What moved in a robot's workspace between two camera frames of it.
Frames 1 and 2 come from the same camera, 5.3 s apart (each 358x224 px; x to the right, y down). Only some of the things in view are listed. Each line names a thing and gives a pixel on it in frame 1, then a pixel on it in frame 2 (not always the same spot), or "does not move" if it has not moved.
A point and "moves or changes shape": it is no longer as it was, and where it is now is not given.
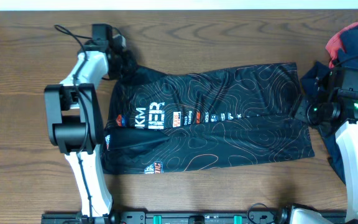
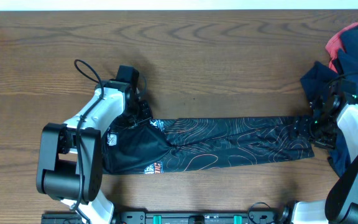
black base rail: x=178 y=217 does not move
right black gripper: x=299 y=110 → x=302 y=127
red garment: x=335 y=43 does not move
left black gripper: x=127 y=62 → x=142 y=111
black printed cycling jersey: x=156 y=122 moves or changes shape
